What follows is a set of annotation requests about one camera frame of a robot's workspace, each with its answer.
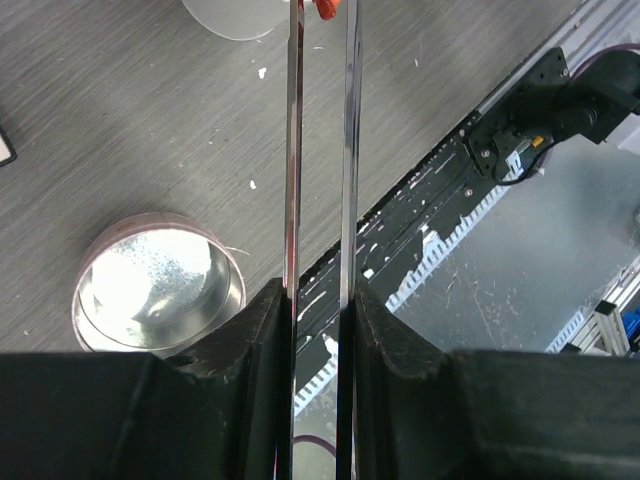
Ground red-orange food piece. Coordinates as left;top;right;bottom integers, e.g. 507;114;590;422
313;0;341;21

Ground tall white cylinder container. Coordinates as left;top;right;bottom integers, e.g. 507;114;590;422
182;0;289;41

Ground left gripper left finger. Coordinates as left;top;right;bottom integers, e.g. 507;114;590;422
1;278;292;479

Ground pink metal bowl container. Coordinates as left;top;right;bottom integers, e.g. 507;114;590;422
71;212;246;358

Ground white square plate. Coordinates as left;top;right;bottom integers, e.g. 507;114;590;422
0;128;17;167

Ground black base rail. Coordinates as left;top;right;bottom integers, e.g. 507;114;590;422
294;47;571;386

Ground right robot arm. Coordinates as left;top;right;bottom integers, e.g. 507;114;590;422
511;49;639;144

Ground metal tongs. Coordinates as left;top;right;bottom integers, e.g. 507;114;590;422
277;1;363;479

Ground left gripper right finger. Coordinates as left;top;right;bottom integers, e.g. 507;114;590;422
354;285;639;479

